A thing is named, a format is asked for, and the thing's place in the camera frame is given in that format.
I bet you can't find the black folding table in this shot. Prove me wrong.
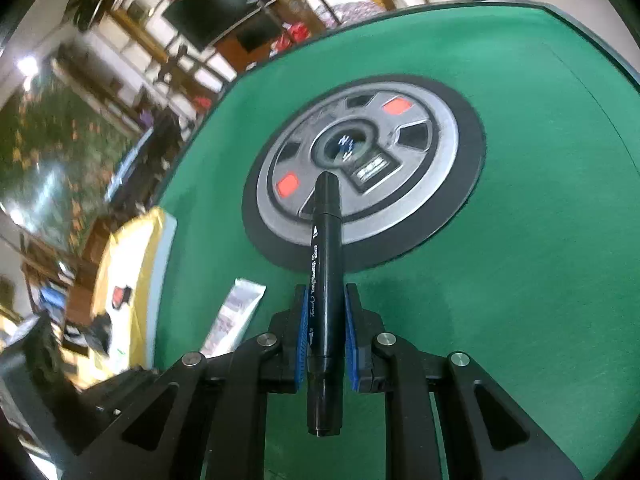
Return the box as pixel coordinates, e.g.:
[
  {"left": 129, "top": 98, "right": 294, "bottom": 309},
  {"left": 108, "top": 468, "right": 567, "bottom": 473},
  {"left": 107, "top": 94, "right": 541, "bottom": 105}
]
[{"left": 105, "top": 110, "right": 183, "bottom": 201}]

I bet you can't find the floral cloth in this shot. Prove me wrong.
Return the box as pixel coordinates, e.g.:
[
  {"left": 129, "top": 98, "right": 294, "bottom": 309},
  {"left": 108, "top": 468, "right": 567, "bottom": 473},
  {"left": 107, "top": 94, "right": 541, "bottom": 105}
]
[{"left": 330, "top": 2, "right": 388, "bottom": 25}]

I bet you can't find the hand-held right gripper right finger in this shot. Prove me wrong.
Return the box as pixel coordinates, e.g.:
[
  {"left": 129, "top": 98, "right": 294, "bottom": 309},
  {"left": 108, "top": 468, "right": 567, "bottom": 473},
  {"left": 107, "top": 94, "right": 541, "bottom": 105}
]
[{"left": 344, "top": 283, "right": 585, "bottom": 480}]

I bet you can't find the round grey table control panel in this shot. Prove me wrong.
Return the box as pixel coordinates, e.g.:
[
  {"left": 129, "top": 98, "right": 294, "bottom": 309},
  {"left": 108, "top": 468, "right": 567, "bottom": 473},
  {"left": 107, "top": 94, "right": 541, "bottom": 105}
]
[{"left": 242, "top": 76, "right": 486, "bottom": 273}]

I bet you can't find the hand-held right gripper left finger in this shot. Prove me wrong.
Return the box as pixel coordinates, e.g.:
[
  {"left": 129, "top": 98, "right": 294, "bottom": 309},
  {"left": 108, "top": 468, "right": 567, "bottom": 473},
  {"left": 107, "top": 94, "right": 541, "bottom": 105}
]
[{"left": 60, "top": 284, "right": 311, "bottom": 480}]

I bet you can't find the plain black marker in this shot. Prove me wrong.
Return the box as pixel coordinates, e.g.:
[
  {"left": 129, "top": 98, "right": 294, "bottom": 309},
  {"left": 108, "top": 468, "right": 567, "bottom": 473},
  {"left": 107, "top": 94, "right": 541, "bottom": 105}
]
[{"left": 306, "top": 171, "right": 347, "bottom": 437}]

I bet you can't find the wooden wall cabinet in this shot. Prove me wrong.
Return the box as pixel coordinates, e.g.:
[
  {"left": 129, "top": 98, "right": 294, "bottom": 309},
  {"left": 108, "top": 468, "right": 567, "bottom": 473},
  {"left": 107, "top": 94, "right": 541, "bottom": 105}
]
[{"left": 50, "top": 0, "right": 401, "bottom": 111}]

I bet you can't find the white printed sachet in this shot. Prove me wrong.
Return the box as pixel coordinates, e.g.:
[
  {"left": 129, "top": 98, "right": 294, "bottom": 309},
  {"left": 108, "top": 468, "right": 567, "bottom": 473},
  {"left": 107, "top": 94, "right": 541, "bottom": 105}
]
[{"left": 200, "top": 277, "right": 267, "bottom": 357}]

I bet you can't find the white box with yellow rim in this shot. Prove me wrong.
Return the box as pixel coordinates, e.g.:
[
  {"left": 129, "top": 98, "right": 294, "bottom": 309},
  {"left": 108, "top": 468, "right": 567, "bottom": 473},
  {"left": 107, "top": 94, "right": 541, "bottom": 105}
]
[{"left": 92, "top": 207, "right": 178, "bottom": 376}]

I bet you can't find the flower wall mural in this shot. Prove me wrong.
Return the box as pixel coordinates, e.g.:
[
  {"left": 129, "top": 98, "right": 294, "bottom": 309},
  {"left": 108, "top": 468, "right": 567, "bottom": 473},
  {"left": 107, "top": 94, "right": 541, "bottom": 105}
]
[{"left": 0, "top": 75, "right": 146, "bottom": 246}]

